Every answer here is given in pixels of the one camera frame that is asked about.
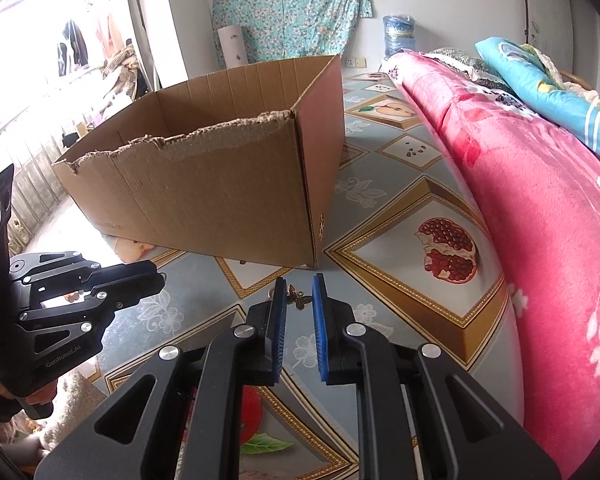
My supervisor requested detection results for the blue printed quilt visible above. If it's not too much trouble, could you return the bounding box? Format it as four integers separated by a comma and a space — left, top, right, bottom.
475, 36, 600, 171

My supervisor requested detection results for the metal balcony railing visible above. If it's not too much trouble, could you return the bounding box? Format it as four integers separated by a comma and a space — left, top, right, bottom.
0, 105, 81, 256

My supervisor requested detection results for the gold butterfly charm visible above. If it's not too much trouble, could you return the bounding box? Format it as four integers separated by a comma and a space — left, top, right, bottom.
267, 284, 313, 308

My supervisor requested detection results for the cream knit cloth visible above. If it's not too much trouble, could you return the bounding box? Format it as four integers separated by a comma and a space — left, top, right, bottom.
542, 52, 598, 98

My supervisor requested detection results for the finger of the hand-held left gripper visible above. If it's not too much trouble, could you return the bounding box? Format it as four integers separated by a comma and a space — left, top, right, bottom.
17, 266, 166, 323
9, 251, 156, 293

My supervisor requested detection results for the brown cardboard box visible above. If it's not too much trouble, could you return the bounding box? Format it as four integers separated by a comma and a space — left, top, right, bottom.
51, 54, 344, 269

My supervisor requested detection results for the person's left hand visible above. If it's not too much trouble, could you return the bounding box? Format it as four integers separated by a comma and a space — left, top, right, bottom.
0, 371, 57, 423

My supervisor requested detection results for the pink floral blanket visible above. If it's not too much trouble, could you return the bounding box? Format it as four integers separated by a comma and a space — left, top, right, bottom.
387, 49, 600, 476

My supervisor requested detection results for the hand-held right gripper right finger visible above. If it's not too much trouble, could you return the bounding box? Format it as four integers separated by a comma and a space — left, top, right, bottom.
312, 272, 563, 480

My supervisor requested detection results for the grey lace cloth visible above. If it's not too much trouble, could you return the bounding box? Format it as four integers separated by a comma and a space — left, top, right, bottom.
425, 46, 516, 96

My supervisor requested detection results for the white paper roll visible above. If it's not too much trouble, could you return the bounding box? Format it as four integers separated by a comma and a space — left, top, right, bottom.
217, 24, 248, 68

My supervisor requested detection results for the teal floral curtain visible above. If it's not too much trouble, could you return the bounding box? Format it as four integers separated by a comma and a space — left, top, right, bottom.
212, 0, 373, 63

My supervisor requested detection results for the white fleece garment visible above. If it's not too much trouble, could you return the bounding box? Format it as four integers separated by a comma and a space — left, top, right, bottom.
40, 372, 111, 461

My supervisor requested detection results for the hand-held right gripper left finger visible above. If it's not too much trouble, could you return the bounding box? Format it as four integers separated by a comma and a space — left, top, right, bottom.
32, 277, 288, 480

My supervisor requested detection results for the pile of clothes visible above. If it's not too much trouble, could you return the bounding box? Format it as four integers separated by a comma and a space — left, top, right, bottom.
100, 40, 148, 103

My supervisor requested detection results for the pink hanging garment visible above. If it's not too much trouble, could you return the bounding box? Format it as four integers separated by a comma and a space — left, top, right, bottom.
95, 10, 118, 61

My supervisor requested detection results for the dark hanging jacket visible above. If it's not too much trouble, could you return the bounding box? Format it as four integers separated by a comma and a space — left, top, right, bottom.
57, 19, 88, 76

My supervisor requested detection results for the blue wrapped jug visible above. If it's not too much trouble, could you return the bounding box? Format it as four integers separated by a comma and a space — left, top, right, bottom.
382, 14, 417, 58

